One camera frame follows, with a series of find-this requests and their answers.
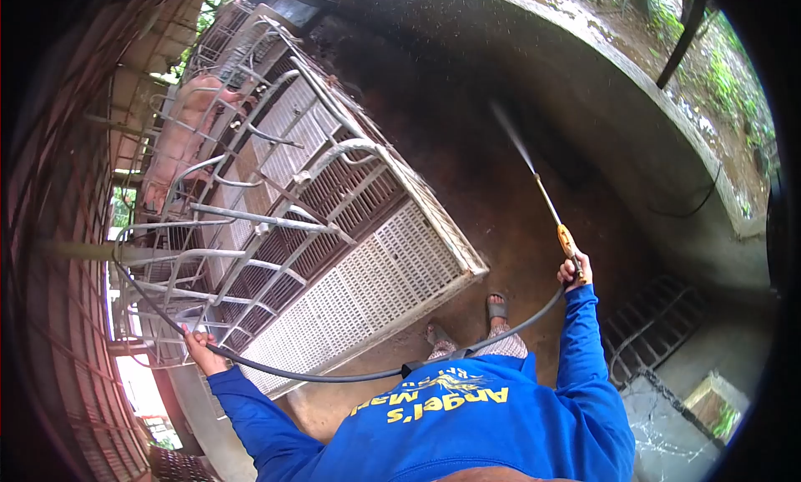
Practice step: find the person's left hand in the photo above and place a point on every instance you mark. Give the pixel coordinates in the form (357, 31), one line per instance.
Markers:
(205, 355)

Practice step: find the person's right hand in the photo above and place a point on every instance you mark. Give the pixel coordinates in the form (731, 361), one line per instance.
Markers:
(583, 266)

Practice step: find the person's left fingers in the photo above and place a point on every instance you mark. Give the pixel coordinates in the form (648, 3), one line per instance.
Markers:
(195, 337)

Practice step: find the person's right fingers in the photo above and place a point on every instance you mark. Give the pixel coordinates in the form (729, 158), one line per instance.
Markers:
(565, 271)

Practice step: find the person's legs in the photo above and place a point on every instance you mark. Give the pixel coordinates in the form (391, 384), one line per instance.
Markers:
(497, 310)

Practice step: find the dark floor drain grate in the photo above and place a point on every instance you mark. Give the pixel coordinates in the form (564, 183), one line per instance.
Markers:
(654, 329)

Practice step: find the dark plastic crate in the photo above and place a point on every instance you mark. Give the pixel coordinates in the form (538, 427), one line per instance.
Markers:
(178, 466)

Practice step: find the metal farrowing crate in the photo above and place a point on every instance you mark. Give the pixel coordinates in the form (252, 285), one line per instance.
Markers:
(325, 232)

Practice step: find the person's body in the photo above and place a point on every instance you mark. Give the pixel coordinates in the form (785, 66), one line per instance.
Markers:
(463, 432)

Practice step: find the pink pig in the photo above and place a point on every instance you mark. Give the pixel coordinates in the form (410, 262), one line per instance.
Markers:
(181, 138)

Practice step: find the black bent pipe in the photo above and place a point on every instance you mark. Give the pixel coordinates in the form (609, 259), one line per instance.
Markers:
(682, 38)

